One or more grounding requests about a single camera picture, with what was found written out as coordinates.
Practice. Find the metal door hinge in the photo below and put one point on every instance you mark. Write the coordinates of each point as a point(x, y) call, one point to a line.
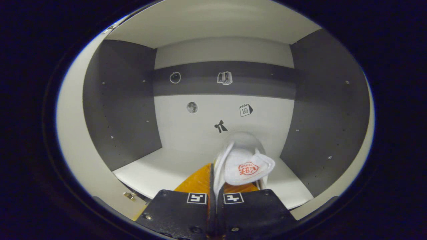
point(130, 195)

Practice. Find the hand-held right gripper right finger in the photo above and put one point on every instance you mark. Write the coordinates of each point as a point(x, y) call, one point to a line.
point(253, 213)

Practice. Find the grey shoe cabinet door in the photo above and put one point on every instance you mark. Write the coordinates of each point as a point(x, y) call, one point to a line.
point(76, 133)
point(320, 206)

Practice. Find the white canvas shoe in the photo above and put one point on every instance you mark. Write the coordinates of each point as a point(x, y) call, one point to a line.
point(243, 160)

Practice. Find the grey shoe cabinet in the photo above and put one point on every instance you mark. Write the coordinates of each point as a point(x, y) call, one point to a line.
point(126, 110)

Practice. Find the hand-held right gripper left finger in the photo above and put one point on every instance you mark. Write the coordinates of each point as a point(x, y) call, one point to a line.
point(176, 213)

